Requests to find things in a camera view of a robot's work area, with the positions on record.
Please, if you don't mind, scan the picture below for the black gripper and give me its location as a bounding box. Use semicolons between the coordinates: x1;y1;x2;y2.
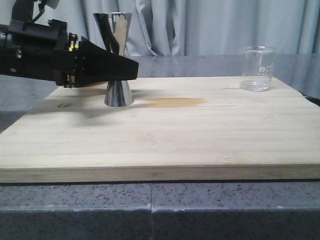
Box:
0;19;139;88

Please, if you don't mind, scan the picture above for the steel double jigger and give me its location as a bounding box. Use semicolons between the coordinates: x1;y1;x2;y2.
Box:
93;12;134;107

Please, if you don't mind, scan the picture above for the clear glass beaker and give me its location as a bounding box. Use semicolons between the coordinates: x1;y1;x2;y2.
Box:
240;45;276;92

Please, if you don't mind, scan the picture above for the grey curtain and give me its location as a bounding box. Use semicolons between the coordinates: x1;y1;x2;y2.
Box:
0;0;320;57

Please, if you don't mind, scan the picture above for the wooden cutting board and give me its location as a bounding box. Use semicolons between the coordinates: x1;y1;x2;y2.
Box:
0;76;320;183

